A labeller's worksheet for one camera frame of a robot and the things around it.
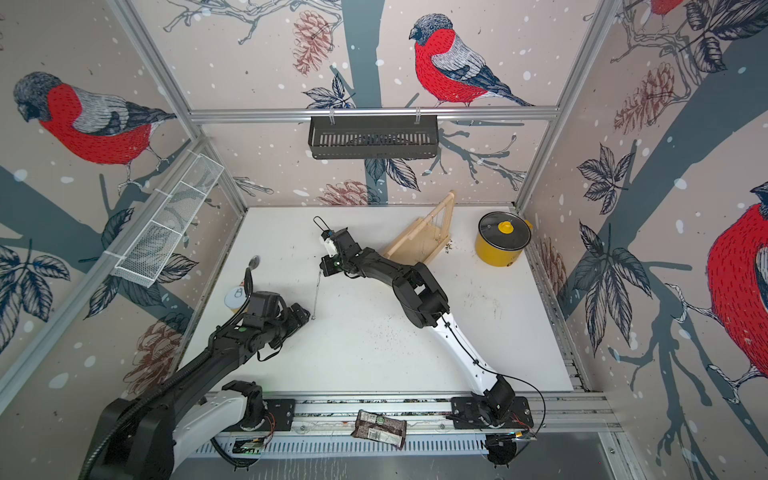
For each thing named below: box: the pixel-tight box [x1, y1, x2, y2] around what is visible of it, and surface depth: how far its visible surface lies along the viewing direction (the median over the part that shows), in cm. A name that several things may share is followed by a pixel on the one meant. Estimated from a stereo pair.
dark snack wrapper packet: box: [350, 409, 407, 450], surface depth 72 cm
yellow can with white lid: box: [224, 286, 247, 313], surface depth 92 cm
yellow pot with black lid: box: [475, 211, 533, 267], surface depth 100 cm
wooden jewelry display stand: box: [383, 190, 455, 265], surface depth 100 cm
